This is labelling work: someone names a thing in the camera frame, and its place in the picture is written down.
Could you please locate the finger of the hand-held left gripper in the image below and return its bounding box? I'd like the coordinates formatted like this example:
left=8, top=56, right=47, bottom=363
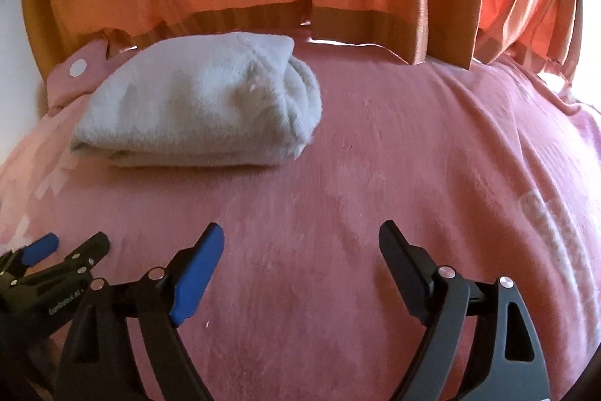
left=0, top=233, right=59, bottom=278
left=27, top=232, right=111, bottom=290

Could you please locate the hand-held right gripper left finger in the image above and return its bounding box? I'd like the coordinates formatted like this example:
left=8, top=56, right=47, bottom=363
left=59, top=222, right=225, bottom=401

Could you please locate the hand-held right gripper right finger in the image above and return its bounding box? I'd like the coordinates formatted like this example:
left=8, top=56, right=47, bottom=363
left=379, top=220, right=552, bottom=401

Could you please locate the white fleece garment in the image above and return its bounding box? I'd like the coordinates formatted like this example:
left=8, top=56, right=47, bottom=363
left=69, top=31, right=324, bottom=168

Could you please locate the pink blanket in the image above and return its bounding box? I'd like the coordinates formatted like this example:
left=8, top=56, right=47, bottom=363
left=0, top=39, right=601, bottom=401

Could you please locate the pink pillow with white disc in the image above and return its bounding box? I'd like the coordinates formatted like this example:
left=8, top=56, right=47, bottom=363
left=47, top=35, right=137, bottom=113

